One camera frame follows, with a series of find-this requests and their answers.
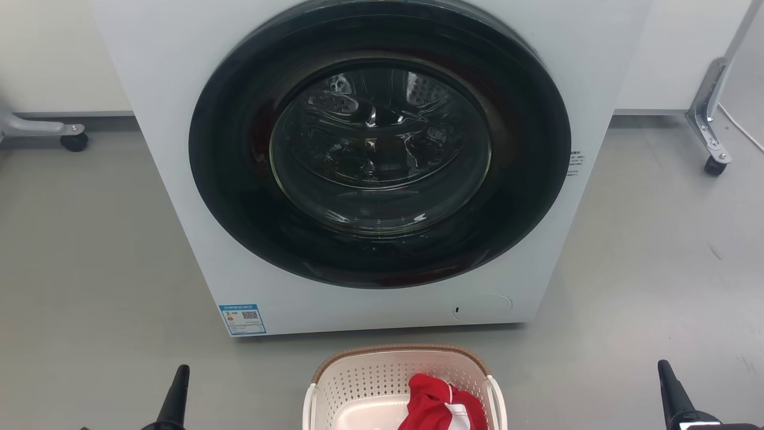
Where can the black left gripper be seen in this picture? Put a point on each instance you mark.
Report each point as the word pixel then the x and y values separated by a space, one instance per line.
pixel 164 426

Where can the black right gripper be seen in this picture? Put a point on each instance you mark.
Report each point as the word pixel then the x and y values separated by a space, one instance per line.
pixel 710 425

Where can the cream perforated laundry basket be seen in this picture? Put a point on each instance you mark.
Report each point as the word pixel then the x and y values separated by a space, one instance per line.
pixel 364 379

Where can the blue energy label sticker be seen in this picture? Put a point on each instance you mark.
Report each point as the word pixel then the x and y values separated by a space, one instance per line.
pixel 242 319

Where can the black caster wheel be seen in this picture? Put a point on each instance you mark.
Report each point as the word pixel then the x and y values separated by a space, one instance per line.
pixel 74 142
pixel 715 166

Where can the black round washer door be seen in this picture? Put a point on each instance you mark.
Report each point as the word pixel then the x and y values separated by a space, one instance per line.
pixel 239 173

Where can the red and white garment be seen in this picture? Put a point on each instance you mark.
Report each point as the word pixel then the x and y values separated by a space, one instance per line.
pixel 436 409

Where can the small printed text sticker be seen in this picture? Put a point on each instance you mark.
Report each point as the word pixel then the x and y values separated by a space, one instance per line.
pixel 574 163

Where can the white front-load washing machine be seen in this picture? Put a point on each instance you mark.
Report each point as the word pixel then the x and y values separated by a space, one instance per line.
pixel 597 65

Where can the grey metal frame leg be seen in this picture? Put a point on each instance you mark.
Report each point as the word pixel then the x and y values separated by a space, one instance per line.
pixel 713 101
pixel 36 126

